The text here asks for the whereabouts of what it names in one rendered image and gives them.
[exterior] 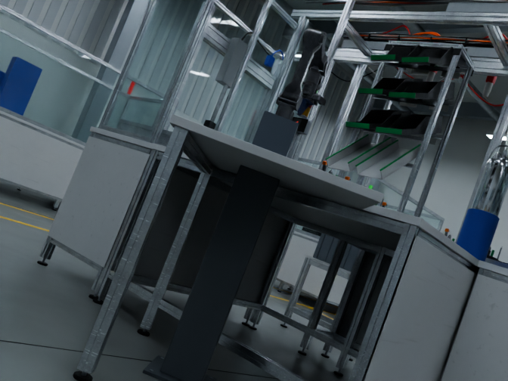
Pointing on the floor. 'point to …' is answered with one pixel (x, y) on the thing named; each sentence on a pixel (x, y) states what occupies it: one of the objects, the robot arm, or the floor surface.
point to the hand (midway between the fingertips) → (302, 108)
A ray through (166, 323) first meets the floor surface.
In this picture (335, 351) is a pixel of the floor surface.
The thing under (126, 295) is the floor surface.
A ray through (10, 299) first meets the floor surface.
